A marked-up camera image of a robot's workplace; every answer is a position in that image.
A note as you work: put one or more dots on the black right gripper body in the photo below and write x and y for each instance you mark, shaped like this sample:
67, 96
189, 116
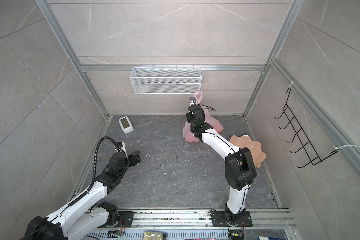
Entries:
188, 119

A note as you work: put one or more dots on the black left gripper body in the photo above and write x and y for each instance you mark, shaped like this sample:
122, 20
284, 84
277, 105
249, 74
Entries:
132, 161

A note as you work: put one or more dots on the pink scalloped plastic bowl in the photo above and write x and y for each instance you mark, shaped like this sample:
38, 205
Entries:
255, 147

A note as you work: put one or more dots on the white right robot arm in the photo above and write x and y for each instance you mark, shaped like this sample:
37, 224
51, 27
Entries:
240, 169

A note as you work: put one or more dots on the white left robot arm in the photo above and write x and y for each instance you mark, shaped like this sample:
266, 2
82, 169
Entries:
86, 211

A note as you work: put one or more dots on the small white digital clock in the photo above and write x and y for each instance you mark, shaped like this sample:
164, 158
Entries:
126, 125

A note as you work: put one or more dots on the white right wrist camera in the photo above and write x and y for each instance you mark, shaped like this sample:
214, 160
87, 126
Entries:
193, 101

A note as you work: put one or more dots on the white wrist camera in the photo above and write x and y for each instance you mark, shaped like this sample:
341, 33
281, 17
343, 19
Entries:
121, 147
193, 101

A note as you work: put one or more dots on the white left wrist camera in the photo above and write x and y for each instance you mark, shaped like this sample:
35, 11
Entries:
121, 147

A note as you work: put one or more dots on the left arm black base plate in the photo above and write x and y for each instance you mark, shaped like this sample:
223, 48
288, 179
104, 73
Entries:
121, 219

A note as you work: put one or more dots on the white wire mesh basket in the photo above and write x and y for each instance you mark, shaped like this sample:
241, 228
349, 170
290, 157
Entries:
166, 80

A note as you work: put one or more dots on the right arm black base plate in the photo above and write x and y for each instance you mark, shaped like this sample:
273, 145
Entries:
226, 219

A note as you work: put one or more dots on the black wire hook rack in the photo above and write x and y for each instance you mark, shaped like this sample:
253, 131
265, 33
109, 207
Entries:
300, 136

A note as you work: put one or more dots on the aluminium mounting rail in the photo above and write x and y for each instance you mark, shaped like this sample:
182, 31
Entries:
192, 224

